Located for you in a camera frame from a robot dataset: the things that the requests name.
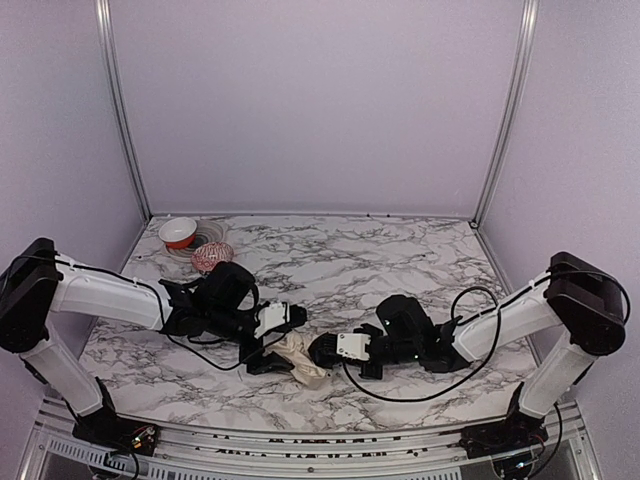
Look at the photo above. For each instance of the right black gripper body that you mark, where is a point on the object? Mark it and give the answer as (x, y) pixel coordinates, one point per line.
(370, 350)

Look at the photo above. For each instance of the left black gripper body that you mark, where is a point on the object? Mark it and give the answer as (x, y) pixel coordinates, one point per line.
(252, 347)

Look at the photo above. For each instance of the cream and black umbrella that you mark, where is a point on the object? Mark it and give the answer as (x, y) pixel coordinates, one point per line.
(294, 348)

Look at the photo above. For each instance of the red patterned bowl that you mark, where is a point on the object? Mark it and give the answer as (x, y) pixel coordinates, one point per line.
(205, 258)

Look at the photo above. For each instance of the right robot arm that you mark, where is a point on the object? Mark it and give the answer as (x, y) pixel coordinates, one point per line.
(590, 306)

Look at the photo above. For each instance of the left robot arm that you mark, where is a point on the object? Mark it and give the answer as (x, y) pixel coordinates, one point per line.
(225, 303)

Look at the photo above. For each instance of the orange bowl white inside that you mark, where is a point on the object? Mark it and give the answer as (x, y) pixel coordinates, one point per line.
(178, 233)

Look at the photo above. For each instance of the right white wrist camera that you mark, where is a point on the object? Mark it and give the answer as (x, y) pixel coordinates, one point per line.
(327, 350)

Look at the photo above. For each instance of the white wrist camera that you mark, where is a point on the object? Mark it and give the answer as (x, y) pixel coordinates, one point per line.
(279, 317)
(327, 350)

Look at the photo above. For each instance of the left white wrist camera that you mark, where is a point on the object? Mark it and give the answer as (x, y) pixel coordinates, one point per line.
(279, 317)

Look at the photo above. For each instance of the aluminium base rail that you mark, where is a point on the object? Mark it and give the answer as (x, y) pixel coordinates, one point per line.
(193, 452)

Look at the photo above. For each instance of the left aluminium frame post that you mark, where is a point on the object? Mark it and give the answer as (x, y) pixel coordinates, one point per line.
(109, 53)

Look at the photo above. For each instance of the aluminium frame post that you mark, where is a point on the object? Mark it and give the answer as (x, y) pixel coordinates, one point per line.
(518, 77)
(109, 53)

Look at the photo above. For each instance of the right aluminium frame post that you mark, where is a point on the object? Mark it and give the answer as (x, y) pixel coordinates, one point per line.
(518, 77)

